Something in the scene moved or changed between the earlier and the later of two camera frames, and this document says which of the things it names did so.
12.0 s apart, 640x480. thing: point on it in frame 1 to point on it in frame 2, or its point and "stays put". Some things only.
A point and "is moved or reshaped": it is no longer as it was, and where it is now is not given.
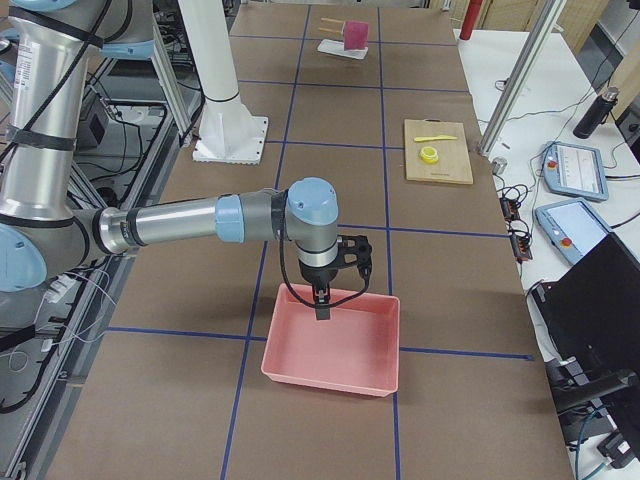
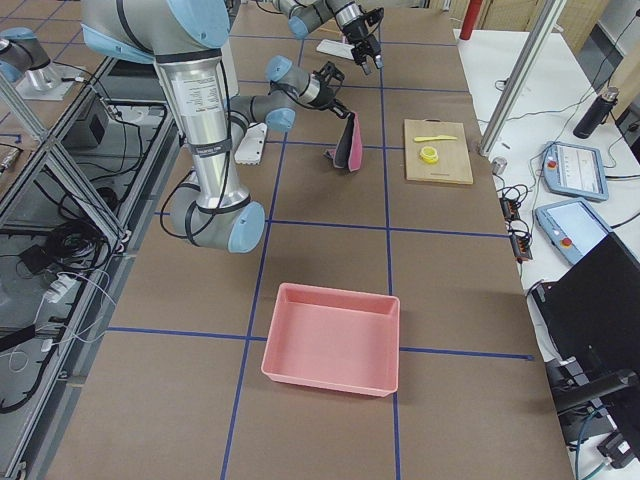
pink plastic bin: (356, 350) stays put
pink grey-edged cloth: (356, 34) is moved or reshaped
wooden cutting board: (453, 163) stays put
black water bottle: (597, 114) stays put
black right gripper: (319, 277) to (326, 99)
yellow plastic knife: (436, 137) stays put
